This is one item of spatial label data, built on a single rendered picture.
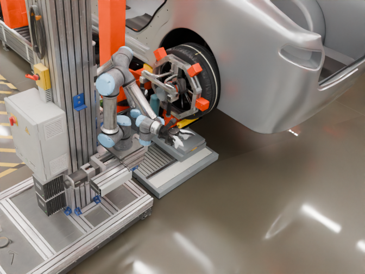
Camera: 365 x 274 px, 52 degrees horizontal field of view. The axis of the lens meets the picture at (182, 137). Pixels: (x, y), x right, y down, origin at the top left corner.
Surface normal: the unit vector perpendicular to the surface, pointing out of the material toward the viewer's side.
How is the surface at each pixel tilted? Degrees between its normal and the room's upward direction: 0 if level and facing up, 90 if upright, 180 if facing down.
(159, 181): 0
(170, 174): 0
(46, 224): 0
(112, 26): 90
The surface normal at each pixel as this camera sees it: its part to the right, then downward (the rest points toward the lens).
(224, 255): 0.11, -0.76
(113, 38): 0.71, 0.51
